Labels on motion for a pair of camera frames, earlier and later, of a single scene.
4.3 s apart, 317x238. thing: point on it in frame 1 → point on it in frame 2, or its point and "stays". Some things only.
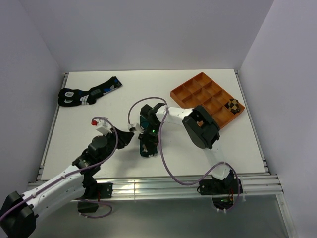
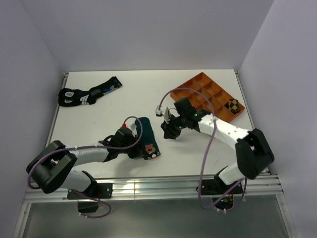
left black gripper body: [111, 142] → [132, 152]
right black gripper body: [151, 135] → [174, 126]
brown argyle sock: [233, 106] stays
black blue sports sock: [69, 97] stays
